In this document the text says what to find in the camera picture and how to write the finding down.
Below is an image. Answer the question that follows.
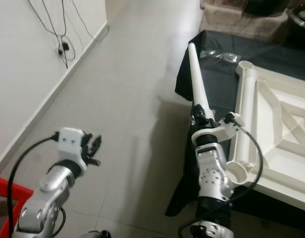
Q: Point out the red plastic stool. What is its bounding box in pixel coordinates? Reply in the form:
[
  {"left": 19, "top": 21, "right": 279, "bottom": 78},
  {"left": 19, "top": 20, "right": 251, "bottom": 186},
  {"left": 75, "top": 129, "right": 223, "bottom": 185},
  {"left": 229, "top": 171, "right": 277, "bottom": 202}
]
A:
[{"left": 0, "top": 175, "right": 34, "bottom": 238}]

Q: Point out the black tablecloth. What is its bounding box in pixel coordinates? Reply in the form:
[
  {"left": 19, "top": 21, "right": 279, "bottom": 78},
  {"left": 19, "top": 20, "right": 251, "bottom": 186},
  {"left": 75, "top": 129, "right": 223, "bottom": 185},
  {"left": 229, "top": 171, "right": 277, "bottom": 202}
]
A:
[{"left": 165, "top": 30, "right": 305, "bottom": 219}]

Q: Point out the black wall cable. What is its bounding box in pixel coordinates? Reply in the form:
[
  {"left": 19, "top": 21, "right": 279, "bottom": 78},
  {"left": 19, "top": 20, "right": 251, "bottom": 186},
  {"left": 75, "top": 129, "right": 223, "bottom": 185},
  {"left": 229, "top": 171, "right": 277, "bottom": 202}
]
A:
[{"left": 29, "top": 0, "right": 96, "bottom": 70}]

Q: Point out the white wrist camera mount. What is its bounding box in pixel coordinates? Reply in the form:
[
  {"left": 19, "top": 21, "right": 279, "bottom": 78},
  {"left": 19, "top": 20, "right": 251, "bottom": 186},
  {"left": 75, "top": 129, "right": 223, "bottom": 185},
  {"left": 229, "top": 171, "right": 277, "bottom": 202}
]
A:
[
  {"left": 190, "top": 113, "right": 245, "bottom": 147},
  {"left": 58, "top": 127, "right": 85, "bottom": 164}
]

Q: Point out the white plastic table leg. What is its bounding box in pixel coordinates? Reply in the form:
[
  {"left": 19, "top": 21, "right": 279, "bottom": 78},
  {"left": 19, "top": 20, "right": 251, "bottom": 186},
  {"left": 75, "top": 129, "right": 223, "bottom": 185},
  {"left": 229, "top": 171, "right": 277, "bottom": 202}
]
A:
[{"left": 187, "top": 42, "right": 215, "bottom": 119}]

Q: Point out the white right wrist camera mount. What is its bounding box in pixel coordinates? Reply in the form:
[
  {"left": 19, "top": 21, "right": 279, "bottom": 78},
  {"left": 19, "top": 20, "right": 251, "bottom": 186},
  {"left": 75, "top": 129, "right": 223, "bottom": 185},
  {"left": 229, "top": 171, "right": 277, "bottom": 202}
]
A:
[{"left": 190, "top": 113, "right": 245, "bottom": 147}]

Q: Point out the beige patterned ledge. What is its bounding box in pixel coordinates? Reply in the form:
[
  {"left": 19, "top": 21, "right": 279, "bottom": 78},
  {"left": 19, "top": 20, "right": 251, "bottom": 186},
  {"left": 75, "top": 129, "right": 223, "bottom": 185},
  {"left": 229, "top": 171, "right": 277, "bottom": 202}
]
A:
[{"left": 200, "top": 2, "right": 292, "bottom": 40}]

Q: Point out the black plastic bag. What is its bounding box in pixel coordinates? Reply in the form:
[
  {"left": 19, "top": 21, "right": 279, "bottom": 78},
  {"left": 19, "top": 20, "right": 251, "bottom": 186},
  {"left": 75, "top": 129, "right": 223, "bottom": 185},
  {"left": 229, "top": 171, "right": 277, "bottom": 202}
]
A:
[{"left": 244, "top": 0, "right": 287, "bottom": 15}]

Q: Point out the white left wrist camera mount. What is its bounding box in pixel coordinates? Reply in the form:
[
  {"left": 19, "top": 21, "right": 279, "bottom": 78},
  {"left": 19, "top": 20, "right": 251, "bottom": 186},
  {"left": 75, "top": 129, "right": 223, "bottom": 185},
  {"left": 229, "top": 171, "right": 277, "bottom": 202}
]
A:
[{"left": 58, "top": 127, "right": 85, "bottom": 164}]

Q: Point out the grey black robot left foot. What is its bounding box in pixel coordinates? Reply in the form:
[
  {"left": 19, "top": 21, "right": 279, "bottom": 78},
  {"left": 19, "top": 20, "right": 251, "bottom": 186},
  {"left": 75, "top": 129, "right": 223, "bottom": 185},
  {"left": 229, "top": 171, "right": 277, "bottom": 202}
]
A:
[{"left": 81, "top": 229, "right": 112, "bottom": 238}]

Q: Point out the white plastic table top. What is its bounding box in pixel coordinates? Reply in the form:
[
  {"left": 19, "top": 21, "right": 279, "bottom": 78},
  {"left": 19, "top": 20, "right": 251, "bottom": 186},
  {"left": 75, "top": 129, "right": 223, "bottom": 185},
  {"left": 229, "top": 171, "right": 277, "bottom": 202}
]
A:
[{"left": 227, "top": 60, "right": 305, "bottom": 199}]

